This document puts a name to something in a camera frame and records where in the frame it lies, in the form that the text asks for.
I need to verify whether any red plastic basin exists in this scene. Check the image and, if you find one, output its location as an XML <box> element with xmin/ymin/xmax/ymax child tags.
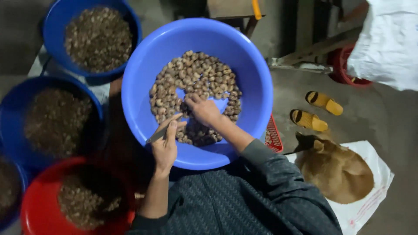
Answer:
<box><xmin>20</xmin><ymin>156</ymin><xmax>136</xmax><ymax>235</ymax></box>

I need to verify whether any tan dog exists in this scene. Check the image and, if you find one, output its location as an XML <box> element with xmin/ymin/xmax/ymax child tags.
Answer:
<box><xmin>294</xmin><ymin>131</ymin><xmax>375</xmax><ymax>205</ymax></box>

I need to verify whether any white woven sack red print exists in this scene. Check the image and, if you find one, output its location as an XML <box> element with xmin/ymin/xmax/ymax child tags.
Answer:
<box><xmin>285</xmin><ymin>140</ymin><xmax>395</xmax><ymax>235</ymax></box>

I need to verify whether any large white filled sack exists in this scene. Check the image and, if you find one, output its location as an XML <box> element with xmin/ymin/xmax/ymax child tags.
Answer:
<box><xmin>346</xmin><ymin>0</ymin><xmax>418</xmax><ymax>92</ymax></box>

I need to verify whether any heap of unshelled cashew nuts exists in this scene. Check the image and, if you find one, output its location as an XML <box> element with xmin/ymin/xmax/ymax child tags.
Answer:
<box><xmin>149</xmin><ymin>50</ymin><xmax>243</xmax><ymax>147</ymax></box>

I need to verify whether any large light blue plastic basin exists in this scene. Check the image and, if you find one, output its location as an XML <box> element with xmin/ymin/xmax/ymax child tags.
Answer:
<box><xmin>121</xmin><ymin>18</ymin><xmax>274</xmax><ymax>171</ymax></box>

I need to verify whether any dark blue plastic basin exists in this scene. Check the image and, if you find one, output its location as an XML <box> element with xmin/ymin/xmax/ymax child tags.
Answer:
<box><xmin>0</xmin><ymin>153</ymin><xmax>29</xmax><ymax>232</ymax></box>
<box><xmin>0</xmin><ymin>76</ymin><xmax>105</xmax><ymax>171</ymax></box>
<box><xmin>42</xmin><ymin>0</ymin><xmax>143</xmax><ymax>86</ymax></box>

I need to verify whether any yellow black-striped sandal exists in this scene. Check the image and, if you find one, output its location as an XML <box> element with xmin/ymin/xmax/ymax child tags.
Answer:
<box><xmin>305</xmin><ymin>91</ymin><xmax>344</xmax><ymax>116</ymax></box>
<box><xmin>290</xmin><ymin>109</ymin><xmax>329</xmax><ymax>132</ymax></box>

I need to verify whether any wooden stool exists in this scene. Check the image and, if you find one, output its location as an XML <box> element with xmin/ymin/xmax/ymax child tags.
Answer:
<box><xmin>206</xmin><ymin>0</ymin><xmax>267</xmax><ymax>38</ymax></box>

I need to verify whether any small metal shelling knife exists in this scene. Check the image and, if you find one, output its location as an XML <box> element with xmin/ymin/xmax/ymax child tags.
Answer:
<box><xmin>145</xmin><ymin>114</ymin><xmax>183</xmax><ymax>145</ymax></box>

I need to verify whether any grey wooden plank frame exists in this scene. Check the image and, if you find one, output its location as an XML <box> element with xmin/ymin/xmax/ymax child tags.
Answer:
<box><xmin>266</xmin><ymin>26</ymin><xmax>364</xmax><ymax>74</ymax></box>

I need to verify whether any heap of brown nut shells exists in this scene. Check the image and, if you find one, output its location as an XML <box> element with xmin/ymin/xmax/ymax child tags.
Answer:
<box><xmin>0</xmin><ymin>157</ymin><xmax>20</xmax><ymax>220</ymax></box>
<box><xmin>57</xmin><ymin>165</ymin><xmax>122</xmax><ymax>231</ymax></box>
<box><xmin>64</xmin><ymin>6</ymin><xmax>133</xmax><ymax>74</ymax></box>
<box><xmin>24</xmin><ymin>87</ymin><xmax>94</xmax><ymax>160</ymax></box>

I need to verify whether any person's left hand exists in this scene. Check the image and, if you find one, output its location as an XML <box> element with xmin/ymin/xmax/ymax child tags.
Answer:
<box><xmin>151</xmin><ymin>113</ymin><xmax>187</xmax><ymax>175</ymax></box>

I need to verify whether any small red plastic basket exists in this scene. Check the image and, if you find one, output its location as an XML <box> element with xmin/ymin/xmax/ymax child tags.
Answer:
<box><xmin>264</xmin><ymin>113</ymin><xmax>284</xmax><ymax>153</ymax></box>

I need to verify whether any person's right hand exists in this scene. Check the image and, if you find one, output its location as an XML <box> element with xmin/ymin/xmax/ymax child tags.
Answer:
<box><xmin>184</xmin><ymin>94</ymin><xmax>223</xmax><ymax>128</ymax></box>

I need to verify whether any round red plastic basket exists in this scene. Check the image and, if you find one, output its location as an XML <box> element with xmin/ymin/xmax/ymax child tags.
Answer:
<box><xmin>327</xmin><ymin>44</ymin><xmax>373</xmax><ymax>88</ymax></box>

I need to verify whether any yellow plastic handle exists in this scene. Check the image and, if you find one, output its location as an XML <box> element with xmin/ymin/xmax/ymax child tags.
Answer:
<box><xmin>251</xmin><ymin>0</ymin><xmax>263</xmax><ymax>21</ymax></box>

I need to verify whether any white sheet under basins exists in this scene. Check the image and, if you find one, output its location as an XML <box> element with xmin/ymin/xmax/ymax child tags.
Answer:
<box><xmin>27</xmin><ymin>45</ymin><xmax>111</xmax><ymax>106</ymax></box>

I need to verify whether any person's dark grey patterned jacket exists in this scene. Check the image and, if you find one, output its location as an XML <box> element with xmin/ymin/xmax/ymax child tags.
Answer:
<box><xmin>126</xmin><ymin>139</ymin><xmax>343</xmax><ymax>235</ymax></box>

